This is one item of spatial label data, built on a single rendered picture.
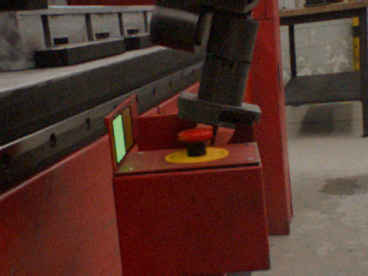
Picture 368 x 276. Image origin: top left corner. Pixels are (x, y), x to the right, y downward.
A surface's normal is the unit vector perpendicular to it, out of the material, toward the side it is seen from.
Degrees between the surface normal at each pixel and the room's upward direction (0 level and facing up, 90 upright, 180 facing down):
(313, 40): 90
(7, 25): 90
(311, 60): 90
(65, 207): 90
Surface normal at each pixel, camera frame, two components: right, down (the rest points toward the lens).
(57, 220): 0.97, -0.05
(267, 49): -0.22, 0.19
